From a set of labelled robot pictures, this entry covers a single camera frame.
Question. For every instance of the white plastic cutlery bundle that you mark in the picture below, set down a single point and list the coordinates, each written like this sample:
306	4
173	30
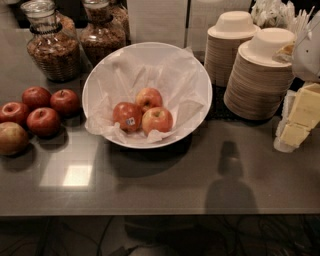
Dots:
280	14

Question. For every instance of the stack of paper bowls front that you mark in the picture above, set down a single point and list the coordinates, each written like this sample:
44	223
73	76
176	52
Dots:
258	83

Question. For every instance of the red apple back left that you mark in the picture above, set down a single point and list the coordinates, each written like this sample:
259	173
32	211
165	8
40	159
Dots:
36	97

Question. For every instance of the glass jar of granola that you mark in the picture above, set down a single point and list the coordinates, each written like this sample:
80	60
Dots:
54	50

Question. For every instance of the white paper liner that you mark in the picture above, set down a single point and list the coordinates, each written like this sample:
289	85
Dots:
173	86

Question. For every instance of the white box back left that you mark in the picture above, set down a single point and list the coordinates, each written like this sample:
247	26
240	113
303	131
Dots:
157	21

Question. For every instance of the white bowl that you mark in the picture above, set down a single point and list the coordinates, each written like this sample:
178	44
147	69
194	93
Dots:
146	53

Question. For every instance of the red apple back right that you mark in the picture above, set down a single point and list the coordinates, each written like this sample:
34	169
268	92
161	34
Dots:
66	102

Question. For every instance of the red apple front middle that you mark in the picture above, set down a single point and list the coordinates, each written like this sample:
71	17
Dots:
44	122

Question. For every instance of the stack of paper bowls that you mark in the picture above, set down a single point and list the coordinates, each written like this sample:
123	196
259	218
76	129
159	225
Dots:
258	83
223	39

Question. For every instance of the greenish-red apple front left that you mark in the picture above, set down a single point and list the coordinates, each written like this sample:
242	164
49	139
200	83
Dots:
13	138

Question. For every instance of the red-yellow apple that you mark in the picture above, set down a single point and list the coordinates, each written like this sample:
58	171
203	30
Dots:
158	118
148	98

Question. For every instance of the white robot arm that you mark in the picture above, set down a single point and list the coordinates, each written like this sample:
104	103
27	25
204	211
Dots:
306	54

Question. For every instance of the red apple far left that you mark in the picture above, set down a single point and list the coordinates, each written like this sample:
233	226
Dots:
14	112

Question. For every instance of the red apple with sticker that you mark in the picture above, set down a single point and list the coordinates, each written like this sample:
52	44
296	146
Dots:
128	115

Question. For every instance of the stack of paper bowls back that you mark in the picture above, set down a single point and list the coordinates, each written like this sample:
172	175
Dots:
223	39

